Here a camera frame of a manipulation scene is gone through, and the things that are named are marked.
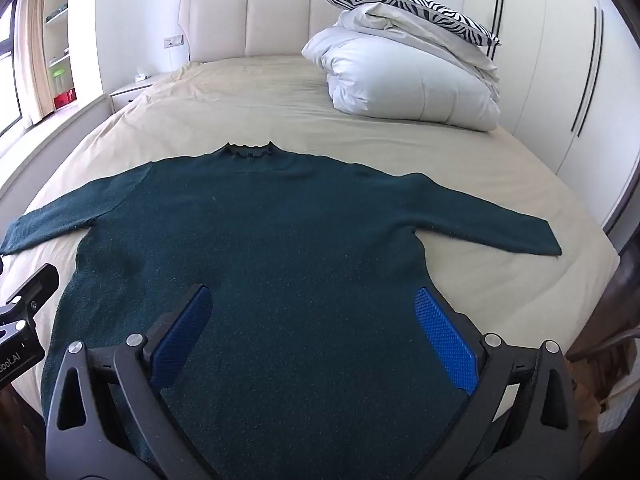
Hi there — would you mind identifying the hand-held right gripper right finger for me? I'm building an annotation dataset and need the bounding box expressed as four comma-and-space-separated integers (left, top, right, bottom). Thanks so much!
412, 287, 583, 480

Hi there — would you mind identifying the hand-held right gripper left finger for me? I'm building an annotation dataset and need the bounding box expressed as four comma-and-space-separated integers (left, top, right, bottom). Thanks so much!
44, 284, 221, 480

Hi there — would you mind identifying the dark green sweater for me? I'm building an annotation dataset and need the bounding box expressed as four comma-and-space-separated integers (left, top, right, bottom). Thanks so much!
0, 141, 563, 480

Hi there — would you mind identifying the brown wooden furniture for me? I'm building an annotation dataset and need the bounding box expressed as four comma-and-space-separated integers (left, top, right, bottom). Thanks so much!
567, 325, 640, 441

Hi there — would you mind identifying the bed with beige sheet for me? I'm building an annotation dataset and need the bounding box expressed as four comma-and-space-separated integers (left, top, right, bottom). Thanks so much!
0, 55, 621, 461

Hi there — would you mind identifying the white nightstand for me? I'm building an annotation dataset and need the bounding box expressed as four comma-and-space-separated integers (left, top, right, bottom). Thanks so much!
109, 74, 166, 113

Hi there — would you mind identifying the white folded duvet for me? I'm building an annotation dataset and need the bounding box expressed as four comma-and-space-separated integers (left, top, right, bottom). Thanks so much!
301, 25, 501, 132

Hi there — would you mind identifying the black framed window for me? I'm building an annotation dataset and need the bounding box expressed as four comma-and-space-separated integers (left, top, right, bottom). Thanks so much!
0, 0, 26, 136

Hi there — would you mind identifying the green container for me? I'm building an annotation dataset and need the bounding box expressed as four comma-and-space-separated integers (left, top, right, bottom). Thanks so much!
48, 55, 71, 86

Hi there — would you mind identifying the white wardrobe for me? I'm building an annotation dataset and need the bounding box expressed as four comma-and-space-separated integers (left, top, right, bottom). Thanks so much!
462, 0, 640, 231

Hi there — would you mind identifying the beige curtain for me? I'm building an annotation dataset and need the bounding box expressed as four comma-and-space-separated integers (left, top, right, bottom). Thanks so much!
15, 0, 51, 126

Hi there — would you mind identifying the light grey folded blanket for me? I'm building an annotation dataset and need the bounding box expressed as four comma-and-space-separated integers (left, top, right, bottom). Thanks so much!
335, 2, 501, 96

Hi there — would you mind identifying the beige padded headboard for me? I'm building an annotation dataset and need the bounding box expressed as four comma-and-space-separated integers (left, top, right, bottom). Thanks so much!
178, 0, 346, 64

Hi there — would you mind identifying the long black wardrobe handle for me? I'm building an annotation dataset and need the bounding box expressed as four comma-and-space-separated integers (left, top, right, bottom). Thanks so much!
492, 0, 506, 47
572, 7, 604, 136

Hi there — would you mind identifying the white wall shelf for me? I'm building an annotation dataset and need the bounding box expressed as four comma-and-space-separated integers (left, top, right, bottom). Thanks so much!
42, 0, 81, 111

